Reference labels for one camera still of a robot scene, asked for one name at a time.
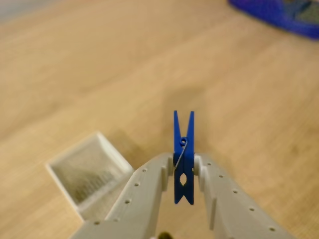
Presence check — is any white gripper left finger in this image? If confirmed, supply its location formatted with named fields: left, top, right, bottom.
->
left=68, top=152, right=175, bottom=239

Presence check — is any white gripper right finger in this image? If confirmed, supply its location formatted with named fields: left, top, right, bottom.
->
left=194, top=152, right=298, bottom=239

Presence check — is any blue clothes peg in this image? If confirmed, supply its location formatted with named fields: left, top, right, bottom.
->
left=173, top=110, right=196, bottom=206

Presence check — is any small white lattice crate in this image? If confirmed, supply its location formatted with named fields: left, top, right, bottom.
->
left=45, top=131, right=136, bottom=223

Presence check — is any blue plastic tray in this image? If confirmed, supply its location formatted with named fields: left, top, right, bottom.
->
left=227, top=0, right=319, bottom=41

